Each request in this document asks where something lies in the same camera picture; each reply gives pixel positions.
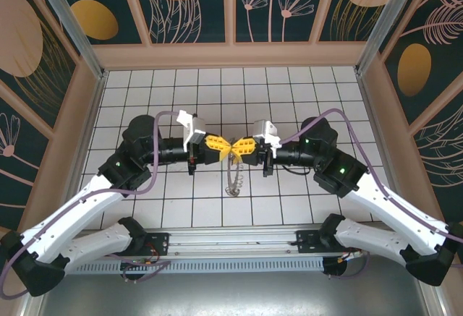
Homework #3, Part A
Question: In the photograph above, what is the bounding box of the metal coil spring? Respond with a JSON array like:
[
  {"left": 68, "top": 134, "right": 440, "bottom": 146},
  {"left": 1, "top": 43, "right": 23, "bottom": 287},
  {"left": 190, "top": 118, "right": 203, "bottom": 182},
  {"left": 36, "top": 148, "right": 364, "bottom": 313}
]
[{"left": 223, "top": 155, "right": 245, "bottom": 198}]

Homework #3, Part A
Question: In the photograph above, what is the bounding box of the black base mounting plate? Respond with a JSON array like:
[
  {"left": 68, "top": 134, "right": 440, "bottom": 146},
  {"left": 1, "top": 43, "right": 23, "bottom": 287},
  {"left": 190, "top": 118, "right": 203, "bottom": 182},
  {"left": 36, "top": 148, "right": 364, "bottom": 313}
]
[
  {"left": 295, "top": 229, "right": 326, "bottom": 255},
  {"left": 143, "top": 231, "right": 171, "bottom": 257}
]

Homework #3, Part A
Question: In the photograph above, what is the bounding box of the grey metal sheet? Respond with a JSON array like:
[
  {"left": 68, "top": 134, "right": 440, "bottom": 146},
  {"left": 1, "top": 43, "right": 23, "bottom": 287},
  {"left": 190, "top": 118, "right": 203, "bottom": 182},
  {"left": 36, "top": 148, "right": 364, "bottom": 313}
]
[{"left": 35, "top": 271, "right": 431, "bottom": 316}]

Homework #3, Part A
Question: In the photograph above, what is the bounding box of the purple cable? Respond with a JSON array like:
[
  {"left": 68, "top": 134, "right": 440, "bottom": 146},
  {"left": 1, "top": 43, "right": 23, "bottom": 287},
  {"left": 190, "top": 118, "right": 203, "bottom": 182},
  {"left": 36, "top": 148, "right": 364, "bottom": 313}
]
[
  {"left": 278, "top": 108, "right": 463, "bottom": 281},
  {"left": 0, "top": 111, "right": 182, "bottom": 299}
]

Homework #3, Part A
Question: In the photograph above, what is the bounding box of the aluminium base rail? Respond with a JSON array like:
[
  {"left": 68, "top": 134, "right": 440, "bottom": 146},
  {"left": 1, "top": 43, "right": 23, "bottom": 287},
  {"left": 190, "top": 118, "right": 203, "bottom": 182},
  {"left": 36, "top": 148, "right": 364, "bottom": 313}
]
[{"left": 75, "top": 226, "right": 348, "bottom": 258}]

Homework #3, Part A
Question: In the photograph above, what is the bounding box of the slotted grey cable duct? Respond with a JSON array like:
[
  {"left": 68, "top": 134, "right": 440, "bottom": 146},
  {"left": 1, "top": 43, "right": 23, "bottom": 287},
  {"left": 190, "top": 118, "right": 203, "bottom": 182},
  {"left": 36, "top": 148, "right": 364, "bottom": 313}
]
[{"left": 67, "top": 257, "right": 326, "bottom": 274}]

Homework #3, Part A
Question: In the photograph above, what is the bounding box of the aluminium frame post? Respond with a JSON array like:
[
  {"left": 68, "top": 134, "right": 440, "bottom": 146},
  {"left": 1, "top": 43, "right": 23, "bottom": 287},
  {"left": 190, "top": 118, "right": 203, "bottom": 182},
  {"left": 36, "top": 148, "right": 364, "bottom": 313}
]
[
  {"left": 28, "top": 0, "right": 108, "bottom": 80},
  {"left": 356, "top": 0, "right": 422, "bottom": 75}
]

